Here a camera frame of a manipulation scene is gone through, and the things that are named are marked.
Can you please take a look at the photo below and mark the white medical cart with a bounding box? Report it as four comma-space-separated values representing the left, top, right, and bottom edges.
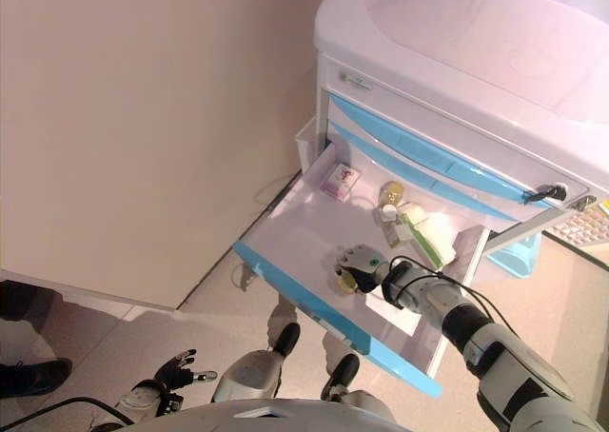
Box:
313, 0, 609, 262

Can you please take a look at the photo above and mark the grey robot torso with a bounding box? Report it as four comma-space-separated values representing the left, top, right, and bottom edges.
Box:
92, 397, 399, 432

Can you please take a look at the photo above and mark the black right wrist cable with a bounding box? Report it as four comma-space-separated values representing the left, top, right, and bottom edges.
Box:
388, 255, 524, 341

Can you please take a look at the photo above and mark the large drawer with blue front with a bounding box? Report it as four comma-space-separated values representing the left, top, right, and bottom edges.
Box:
231, 141, 491, 399

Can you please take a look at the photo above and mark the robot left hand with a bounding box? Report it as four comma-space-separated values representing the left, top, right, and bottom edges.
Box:
151, 348, 219, 392

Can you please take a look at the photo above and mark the pink white medicine box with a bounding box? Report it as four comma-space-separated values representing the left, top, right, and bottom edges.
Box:
319, 163, 361, 200

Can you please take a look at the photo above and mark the green and white medicine box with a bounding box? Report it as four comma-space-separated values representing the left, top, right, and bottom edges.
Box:
403, 201, 459, 265

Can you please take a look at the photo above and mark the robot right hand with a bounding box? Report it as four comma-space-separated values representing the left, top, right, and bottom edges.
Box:
330, 244, 396, 295

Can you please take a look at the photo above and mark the thin pale floor cable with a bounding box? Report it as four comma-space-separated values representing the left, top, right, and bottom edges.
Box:
256, 169, 305, 206

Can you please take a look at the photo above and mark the black cart key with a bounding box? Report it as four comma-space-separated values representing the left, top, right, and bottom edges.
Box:
525, 184, 567, 204

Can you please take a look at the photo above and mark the light blue plastic bin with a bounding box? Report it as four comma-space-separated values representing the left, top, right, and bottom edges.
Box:
485, 234, 542, 281

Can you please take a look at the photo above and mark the bystander leg with dark shoe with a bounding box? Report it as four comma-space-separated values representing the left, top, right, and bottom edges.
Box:
0, 279, 73, 399

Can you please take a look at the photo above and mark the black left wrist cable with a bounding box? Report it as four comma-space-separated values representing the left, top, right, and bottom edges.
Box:
0, 396, 137, 428

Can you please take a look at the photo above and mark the robot right leg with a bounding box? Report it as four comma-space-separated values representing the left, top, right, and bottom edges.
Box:
319, 353, 384, 412

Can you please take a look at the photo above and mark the beige keypad control panel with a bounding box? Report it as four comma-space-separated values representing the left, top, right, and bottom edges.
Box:
541, 196, 609, 250

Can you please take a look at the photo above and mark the shallow drawer with blue handle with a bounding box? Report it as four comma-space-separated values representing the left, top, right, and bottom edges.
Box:
325, 91, 570, 210
325, 119, 521, 224

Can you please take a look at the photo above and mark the clear bottle of yellow capsules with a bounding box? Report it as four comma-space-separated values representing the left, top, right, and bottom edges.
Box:
335, 267, 361, 294

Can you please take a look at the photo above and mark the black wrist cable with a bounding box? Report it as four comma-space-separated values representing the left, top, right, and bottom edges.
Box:
0, 396, 137, 428
388, 255, 524, 341

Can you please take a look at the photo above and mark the small green white carton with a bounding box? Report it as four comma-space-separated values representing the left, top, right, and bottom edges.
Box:
383, 217, 415, 248

